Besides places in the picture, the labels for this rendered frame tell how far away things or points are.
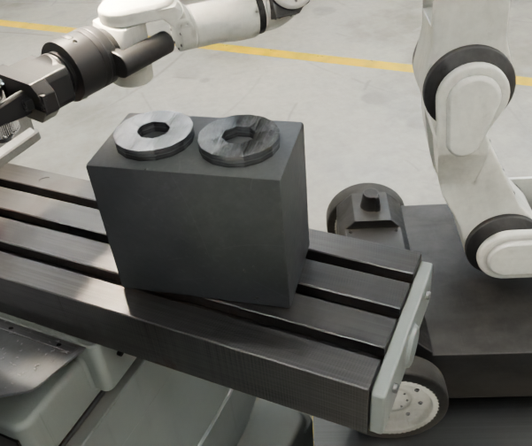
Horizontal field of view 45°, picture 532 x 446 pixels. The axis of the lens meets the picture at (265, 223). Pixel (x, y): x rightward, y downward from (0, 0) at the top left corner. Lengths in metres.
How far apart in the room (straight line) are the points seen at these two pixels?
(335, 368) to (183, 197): 0.25
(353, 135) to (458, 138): 1.86
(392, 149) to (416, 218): 1.32
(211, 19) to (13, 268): 0.46
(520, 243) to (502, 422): 0.36
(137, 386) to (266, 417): 0.60
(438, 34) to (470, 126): 0.15
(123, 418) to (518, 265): 0.75
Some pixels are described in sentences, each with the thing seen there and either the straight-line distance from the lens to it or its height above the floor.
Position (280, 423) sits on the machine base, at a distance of 1.58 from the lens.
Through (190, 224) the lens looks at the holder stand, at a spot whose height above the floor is 1.07.
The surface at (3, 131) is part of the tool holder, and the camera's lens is 0.89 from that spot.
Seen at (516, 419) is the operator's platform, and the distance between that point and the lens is 1.38.
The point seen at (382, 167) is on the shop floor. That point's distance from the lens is 2.70.
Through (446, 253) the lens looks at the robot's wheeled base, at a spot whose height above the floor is 0.57.
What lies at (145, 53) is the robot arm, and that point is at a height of 1.14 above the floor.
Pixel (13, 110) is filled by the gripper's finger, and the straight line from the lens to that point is 0.88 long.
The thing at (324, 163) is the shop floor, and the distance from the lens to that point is 2.73.
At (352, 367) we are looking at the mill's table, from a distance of 0.71.
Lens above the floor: 1.50
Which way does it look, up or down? 38 degrees down
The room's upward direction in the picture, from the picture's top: 6 degrees counter-clockwise
